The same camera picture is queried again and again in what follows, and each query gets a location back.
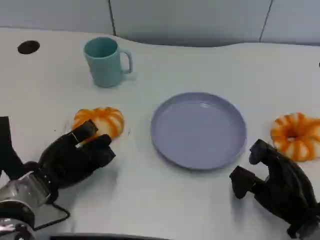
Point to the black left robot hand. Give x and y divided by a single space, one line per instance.
70 160

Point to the orange white toy bread roll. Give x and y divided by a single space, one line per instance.
302 147
110 120

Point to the lilac plate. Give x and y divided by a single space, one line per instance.
198 131

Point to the pale green mug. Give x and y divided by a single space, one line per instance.
102 67

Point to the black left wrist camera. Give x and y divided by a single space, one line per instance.
7 145

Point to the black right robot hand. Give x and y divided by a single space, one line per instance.
287 185

